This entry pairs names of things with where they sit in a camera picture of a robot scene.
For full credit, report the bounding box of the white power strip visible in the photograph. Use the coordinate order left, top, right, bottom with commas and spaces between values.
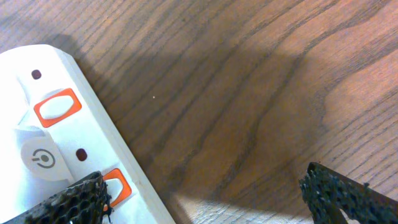
1, 44, 173, 223

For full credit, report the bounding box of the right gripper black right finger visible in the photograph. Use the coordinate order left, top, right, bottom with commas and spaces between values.
299, 162, 397, 224

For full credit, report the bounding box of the orange white socket switch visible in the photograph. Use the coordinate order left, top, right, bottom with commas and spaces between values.
103, 169, 132, 207

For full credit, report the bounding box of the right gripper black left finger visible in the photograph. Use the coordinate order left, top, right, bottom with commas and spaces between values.
6, 171, 112, 224

